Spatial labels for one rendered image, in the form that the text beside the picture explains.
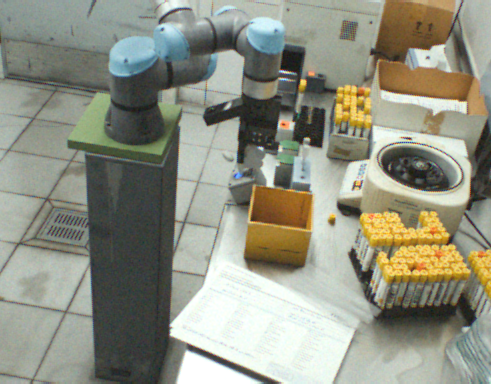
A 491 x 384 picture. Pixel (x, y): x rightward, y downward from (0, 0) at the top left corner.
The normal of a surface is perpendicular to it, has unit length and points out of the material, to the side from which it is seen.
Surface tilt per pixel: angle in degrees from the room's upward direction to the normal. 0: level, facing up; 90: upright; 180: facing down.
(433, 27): 89
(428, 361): 0
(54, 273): 0
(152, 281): 90
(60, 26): 90
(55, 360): 0
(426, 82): 92
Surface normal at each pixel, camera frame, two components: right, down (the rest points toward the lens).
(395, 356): 0.11, -0.79
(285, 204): -0.11, 0.59
